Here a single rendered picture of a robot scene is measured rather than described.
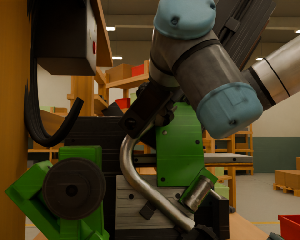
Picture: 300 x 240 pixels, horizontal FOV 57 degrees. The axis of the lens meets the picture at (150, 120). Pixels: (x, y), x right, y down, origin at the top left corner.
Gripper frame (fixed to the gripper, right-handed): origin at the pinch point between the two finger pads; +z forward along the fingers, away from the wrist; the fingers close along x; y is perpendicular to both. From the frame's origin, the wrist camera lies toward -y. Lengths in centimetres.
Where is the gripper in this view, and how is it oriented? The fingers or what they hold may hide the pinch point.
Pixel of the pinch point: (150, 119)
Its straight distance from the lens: 65.9
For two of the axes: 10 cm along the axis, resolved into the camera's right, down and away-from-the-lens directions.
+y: 7.0, -6.4, 3.2
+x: -7.1, -6.7, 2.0
